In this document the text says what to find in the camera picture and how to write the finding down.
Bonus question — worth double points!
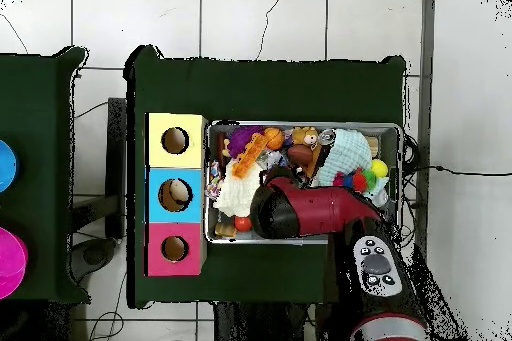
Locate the mint green knitted cloth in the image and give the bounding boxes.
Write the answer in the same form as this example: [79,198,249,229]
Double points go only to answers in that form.
[313,128,374,188]

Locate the wooden box with three holes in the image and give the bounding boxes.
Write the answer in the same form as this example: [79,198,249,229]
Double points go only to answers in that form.
[144,112,209,277]

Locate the shallow silver mesh bin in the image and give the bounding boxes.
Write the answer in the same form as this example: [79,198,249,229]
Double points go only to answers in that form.
[204,119,402,245]

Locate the orange ridged plastic toy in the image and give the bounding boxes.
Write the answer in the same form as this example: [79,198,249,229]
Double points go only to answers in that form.
[231,132,269,179]

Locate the cream knitted cloth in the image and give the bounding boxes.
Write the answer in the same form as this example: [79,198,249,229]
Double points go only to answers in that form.
[212,158,265,218]

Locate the purple spiky ball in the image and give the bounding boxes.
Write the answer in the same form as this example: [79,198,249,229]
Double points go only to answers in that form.
[225,125,265,158]

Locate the orange toy basketball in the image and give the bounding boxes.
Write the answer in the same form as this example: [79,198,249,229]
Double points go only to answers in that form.
[263,127,286,150]

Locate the brown toy football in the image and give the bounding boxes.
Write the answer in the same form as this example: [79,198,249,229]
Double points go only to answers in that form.
[286,143,315,166]

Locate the brown plush bear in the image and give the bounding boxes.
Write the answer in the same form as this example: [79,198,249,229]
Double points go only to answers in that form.
[290,125,320,147]

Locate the multicoloured puffer caterpillar toy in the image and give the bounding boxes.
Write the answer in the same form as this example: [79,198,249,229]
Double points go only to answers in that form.
[333,168,379,193]

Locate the black upright panel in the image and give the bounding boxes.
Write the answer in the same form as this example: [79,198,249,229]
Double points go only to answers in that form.
[104,96,128,240]

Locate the blue round disc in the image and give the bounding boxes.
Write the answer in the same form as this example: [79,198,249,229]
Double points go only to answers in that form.
[0,138,20,194]

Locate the magenta round disc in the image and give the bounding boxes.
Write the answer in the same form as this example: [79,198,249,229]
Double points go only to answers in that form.
[0,226,29,300]

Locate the thin black cable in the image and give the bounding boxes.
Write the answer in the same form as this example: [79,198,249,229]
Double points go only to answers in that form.
[403,163,512,178]

